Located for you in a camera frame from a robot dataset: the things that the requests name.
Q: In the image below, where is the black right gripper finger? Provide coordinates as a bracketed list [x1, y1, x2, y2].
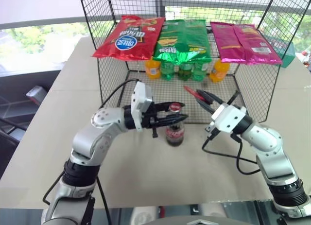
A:
[196, 89, 224, 105]
[195, 98, 217, 115]

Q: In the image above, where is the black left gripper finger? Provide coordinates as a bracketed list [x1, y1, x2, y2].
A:
[155, 102, 186, 112]
[155, 114, 190, 128]

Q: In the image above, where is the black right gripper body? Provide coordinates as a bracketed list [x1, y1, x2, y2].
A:
[206, 121, 221, 141]

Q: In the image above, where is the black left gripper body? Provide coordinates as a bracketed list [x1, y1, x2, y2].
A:
[141, 101, 159, 139]

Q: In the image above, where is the glass cola bottle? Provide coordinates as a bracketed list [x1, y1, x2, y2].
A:
[165, 102, 186, 147]

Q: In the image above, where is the red bottle opener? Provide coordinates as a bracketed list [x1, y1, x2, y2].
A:
[183, 86, 212, 104]

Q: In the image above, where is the orange soda bottle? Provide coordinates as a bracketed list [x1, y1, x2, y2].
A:
[144, 59, 162, 80]
[209, 59, 230, 84]

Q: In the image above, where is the green soda bottle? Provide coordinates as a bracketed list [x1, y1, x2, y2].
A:
[161, 61, 177, 81]
[192, 62, 207, 82]
[177, 63, 194, 81]

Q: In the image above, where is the magenta chips bag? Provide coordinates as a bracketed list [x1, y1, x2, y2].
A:
[209, 21, 284, 66]

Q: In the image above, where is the green chips bag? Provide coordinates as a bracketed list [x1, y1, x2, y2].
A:
[152, 19, 212, 64]

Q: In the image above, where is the red chips bag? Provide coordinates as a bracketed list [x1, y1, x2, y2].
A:
[91, 15, 166, 62]

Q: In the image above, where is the teal box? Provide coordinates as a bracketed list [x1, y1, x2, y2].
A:
[266, 35, 296, 68]

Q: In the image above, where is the grey box with red label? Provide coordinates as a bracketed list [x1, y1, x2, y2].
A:
[26, 85, 48, 105]

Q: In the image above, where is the dark bench furniture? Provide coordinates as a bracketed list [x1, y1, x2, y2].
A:
[0, 69, 64, 178]

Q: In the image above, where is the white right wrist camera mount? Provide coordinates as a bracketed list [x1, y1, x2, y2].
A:
[210, 103, 247, 134]

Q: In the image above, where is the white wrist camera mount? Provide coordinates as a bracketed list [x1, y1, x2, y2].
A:
[210, 103, 247, 134]
[130, 81, 154, 133]

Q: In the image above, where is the short black right wrist cable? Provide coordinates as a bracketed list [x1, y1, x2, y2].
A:
[227, 89, 242, 106]

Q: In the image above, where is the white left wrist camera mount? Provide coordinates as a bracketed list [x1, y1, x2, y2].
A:
[130, 81, 154, 133]

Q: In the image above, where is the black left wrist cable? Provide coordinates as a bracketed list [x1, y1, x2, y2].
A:
[99, 79, 141, 109]

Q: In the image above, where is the black wire grid rack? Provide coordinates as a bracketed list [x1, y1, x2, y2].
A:
[78, 0, 310, 124]

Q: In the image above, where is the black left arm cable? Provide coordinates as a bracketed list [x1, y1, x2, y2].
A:
[96, 176, 110, 225]
[42, 171, 67, 207]

